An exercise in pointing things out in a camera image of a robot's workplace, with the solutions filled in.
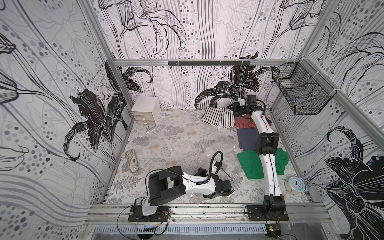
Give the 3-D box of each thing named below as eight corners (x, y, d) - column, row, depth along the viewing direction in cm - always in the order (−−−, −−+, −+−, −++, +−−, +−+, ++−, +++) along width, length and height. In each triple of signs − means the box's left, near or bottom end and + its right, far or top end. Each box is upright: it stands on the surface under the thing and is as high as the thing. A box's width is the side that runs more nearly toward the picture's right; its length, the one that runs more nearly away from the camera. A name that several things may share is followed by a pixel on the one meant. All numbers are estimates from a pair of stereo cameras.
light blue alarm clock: (287, 195, 80) (291, 192, 76) (281, 179, 85) (285, 176, 81) (304, 195, 80) (309, 192, 76) (297, 179, 85) (302, 176, 81)
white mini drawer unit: (135, 126, 111) (128, 114, 101) (141, 108, 124) (136, 96, 114) (158, 126, 111) (154, 114, 101) (162, 108, 124) (159, 96, 114)
